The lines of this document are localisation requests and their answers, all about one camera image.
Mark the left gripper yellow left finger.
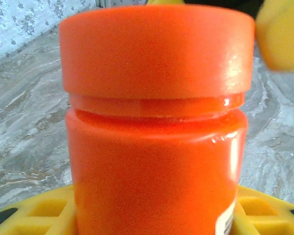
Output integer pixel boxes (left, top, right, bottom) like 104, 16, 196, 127
0, 185, 77, 235

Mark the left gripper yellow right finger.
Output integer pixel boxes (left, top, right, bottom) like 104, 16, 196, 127
233, 185, 294, 235

